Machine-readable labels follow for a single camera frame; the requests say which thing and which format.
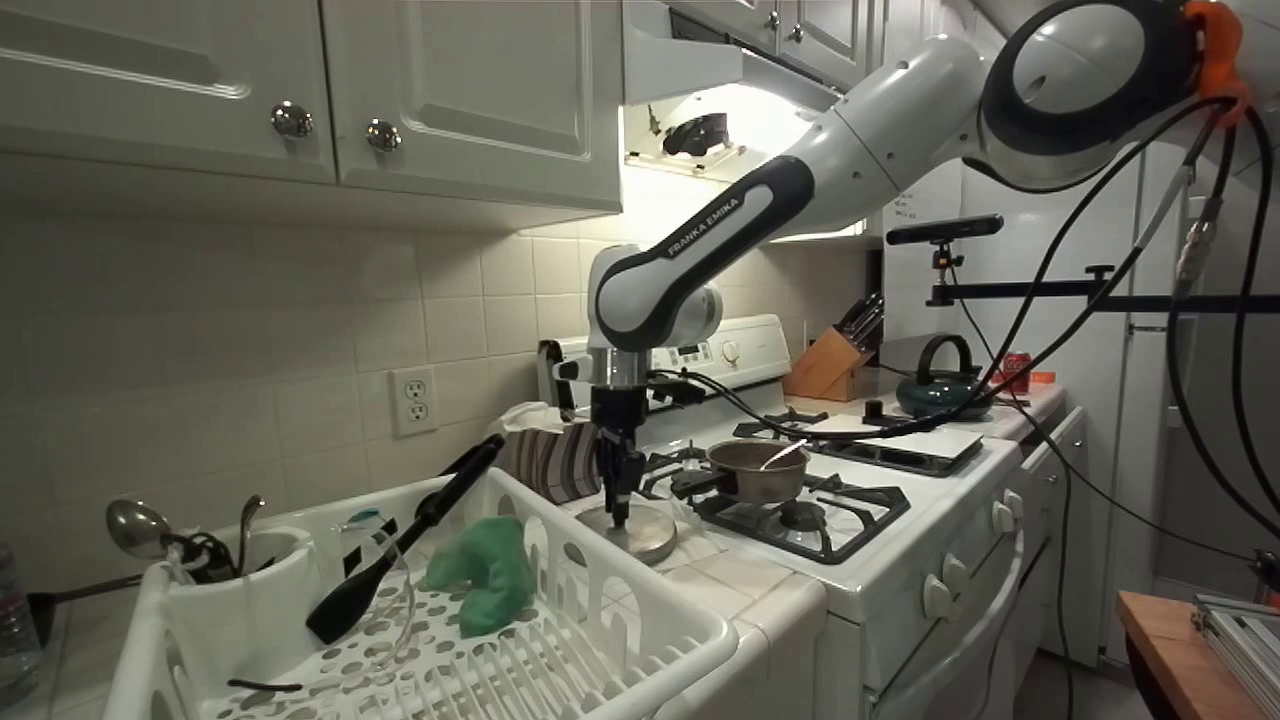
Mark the dark green kettle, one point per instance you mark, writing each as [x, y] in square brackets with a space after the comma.
[943, 398]

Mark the white wall power outlet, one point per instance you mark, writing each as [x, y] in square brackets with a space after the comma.
[413, 400]

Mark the white hanging towel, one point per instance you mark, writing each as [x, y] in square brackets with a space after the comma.
[527, 416]

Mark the long black kitchen utensil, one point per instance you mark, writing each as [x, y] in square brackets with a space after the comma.
[401, 540]

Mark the black stereo camera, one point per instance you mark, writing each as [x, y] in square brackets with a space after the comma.
[944, 230]

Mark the white refrigerator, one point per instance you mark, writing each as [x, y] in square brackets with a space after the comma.
[1105, 442]

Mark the silver metal pot lid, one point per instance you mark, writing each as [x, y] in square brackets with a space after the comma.
[646, 540]

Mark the white utensil holder cup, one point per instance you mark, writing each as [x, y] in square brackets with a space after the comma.
[246, 623]

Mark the brown striped towel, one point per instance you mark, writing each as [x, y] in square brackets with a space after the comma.
[552, 466]

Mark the white wall cabinet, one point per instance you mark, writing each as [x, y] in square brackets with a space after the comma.
[465, 83]

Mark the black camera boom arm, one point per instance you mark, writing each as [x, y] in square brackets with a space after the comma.
[1174, 303]

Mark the round metal cabinet knob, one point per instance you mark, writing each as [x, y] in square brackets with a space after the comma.
[380, 132]
[290, 117]

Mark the green cloth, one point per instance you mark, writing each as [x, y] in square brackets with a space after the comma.
[487, 583]

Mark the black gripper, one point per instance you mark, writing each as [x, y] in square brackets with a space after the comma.
[621, 420]

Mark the white stove knob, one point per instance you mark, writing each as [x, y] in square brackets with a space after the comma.
[937, 598]
[1016, 501]
[1003, 518]
[958, 573]

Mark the white gas stove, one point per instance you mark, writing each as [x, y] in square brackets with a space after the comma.
[893, 625]

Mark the metal spoon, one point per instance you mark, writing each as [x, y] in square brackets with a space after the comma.
[250, 527]

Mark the silver metal plate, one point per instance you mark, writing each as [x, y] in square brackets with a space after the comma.
[1247, 643]

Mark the red cup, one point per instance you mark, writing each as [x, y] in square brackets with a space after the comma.
[1014, 375]

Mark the white cabinet above hood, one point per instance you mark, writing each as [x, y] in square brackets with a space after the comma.
[814, 25]

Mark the white cutting board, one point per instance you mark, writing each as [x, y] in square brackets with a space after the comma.
[932, 444]

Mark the white range hood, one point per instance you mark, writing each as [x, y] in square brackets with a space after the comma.
[693, 64]

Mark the wooden knife block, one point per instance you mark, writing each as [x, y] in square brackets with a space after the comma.
[825, 365]

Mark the white plastic dish rack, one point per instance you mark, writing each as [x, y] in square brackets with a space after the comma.
[600, 643]

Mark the wooden table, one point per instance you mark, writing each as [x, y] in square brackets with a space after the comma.
[1161, 662]

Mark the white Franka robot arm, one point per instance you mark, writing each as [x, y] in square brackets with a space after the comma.
[802, 185]

